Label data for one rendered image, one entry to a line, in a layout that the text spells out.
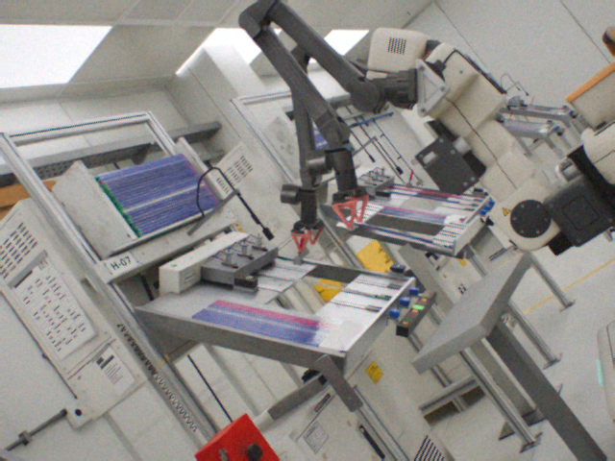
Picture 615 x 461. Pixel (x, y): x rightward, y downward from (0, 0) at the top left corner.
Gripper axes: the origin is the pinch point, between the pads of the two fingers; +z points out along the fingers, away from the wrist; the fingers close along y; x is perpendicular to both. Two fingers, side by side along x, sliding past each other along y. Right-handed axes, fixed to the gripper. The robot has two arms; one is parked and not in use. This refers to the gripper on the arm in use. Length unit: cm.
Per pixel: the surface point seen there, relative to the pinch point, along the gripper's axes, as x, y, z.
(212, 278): -27.3, 17.5, 11.9
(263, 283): -12.1, 8.3, 13.9
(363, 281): 18.1, -11.1, 13.3
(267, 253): -19.3, -7.5, 8.7
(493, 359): 62, -47, 49
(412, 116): -98, -450, 18
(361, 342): 35, 35, 13
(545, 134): 27, -447, 20
